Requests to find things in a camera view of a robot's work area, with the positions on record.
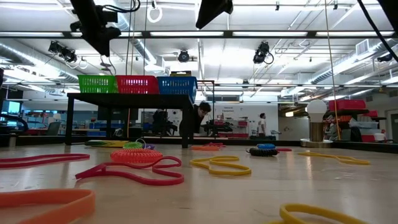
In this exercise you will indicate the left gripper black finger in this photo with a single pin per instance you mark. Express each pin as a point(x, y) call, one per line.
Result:
point(101, 45)

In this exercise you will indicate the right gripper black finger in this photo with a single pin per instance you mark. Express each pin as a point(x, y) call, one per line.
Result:
point(214, 11)

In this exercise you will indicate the green plastic basket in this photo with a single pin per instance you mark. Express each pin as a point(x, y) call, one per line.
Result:
point(98, 84)

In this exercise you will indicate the red plastic basket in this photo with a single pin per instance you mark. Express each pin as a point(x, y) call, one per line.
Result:
point(136, 84)

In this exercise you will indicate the blue plastic basket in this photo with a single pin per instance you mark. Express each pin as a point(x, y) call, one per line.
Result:
point(177, 85)

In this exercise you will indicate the green spiral wrist coil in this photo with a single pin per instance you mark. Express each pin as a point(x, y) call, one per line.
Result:
point(132, 145)

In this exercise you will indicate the red spiral wrist coil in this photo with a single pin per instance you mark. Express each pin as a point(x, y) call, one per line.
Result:
point(136, 156)

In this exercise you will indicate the blue spiral wrist coil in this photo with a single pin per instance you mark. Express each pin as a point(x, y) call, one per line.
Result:
point(266, 146)

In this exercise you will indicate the black spiral wrist coil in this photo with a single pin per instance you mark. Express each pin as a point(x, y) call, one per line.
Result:
point(262, 152)

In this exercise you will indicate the yellow rubber band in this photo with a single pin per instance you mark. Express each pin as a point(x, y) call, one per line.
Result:
point(367, 162)
point(286, 214)
point(230, 173)

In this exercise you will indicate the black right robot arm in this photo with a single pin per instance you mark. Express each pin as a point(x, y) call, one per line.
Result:
point(390, 7)

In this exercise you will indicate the black background robot arm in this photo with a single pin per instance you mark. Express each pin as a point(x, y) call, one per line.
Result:
point(217, 127)

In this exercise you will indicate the grey office chair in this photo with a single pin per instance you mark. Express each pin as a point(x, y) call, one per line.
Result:
point(54, 128)

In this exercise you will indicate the black horizontal rig beam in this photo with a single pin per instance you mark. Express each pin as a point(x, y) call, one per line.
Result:
point(227, 34)

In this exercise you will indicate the black spotlight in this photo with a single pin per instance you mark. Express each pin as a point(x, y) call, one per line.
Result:
point(183, 56)
point(259, 56)
point(62, 51)
point(384, 58)

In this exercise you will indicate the black table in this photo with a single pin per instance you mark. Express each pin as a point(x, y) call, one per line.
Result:
point(130, 100)

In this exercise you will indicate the person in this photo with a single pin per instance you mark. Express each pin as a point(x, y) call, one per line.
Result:
point(262, 124)
point(199, 116)

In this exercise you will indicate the lit computer monitor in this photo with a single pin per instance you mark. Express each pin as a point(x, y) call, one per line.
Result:
point(14, 107)

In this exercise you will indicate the purple spiral wrist coil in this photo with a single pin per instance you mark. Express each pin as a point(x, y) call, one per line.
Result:
point(150, 147)

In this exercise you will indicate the orange rubber band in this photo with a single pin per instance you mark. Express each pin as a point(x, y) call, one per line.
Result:
point(84, 205)
point(205, 148)

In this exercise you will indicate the white bulb table lamp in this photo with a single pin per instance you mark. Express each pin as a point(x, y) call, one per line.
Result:
point(316, 110)

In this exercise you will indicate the white air vent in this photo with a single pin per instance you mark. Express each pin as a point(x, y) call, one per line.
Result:
point(362, 47)

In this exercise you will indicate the large red storage bin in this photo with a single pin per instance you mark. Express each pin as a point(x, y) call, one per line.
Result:
point(346, 105)

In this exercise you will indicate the small red storage bin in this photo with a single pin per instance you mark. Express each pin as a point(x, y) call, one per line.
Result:
point(371, 114)

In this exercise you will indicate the white tub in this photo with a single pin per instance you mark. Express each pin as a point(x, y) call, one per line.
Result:
point(379, 137)

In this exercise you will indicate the silver ventilation duct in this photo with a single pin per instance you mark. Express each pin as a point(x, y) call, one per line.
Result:
point(28, 57)

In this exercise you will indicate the black metal frame stand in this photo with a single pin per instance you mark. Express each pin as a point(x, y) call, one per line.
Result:
point(211, 93)

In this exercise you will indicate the black aluminium table frame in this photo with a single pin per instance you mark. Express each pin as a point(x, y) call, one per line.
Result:
point(248, 142)

